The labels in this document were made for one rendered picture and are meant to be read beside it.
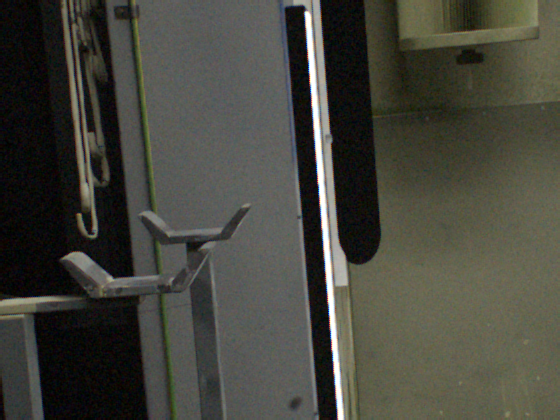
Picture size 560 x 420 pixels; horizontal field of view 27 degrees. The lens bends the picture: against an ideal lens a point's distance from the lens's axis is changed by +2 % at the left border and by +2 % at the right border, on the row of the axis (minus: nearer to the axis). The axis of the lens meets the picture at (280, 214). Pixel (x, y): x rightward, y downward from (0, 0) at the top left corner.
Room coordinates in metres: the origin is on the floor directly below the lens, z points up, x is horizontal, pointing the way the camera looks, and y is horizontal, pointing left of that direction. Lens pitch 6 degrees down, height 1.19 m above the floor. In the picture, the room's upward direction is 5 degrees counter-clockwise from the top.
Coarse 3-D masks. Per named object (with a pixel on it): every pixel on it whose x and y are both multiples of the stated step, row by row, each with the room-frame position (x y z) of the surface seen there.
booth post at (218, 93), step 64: (192, 0) 1.17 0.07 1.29; (256, 0) 1.16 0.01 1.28; (128, 64) 1.18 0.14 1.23; (192, 64) 1.17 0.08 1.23; (256, 64) 1.16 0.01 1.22; (128, 128) 1.18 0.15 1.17; (192, 128) 1.17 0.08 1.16; (256, 128) 1.17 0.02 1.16; (128, 192) 1.18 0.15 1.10; (192, 192) 1.17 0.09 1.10; (256, 192) 1.17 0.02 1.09; (256, 256) 1.17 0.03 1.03; (256, 320) 1.17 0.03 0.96; (192, 384) 1.17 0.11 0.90; (256, 384) 1.17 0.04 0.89
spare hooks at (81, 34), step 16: (64, 0) 1.22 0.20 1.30; (96, 0) 1.24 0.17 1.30; (64, 16) 1.22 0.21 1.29; (80, 16) 1.26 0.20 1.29; (64, 32) 1.22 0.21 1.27; (80, 32) 1.23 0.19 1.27; (96, 32) 1.27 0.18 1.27; (80, 48) 1.24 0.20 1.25; (96, 48) 1.27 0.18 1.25; (96, 64) 1.24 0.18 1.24; (80, 80) 1.23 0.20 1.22; (80, 96) 1.23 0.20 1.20; (96, 96) 1.26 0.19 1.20; (96, 112) 1.26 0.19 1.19; (96, 128) 1.27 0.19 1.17; (80, 144) 1.22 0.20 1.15; (96, 144) 1.24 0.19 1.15; (80, 160) 1.22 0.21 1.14; (80, 176) 1.22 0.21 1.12; (80, 192) 1.18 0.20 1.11; (80, 224) 1.19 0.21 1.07; (96, 224) 1.23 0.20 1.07
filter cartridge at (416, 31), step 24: (408, 0) 2.73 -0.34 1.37; (432, 0) 2.67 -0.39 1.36; (456, 0) 2.67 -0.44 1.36; (480, 0) 2.65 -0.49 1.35; (504, 0) 2.65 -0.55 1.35; (528, 0) 2.70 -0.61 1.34; (408, 24) 2.74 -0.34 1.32; (432, 24) 2.68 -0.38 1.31; (456, 24) 2.66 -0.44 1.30; (480, 24) 2.66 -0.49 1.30; (504, 24) 2.65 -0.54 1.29; (528, 24) 2.70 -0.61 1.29; (408, 48) 2.73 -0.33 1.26; (432, 48) 2.68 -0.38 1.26; (456, 48) 2.78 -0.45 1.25
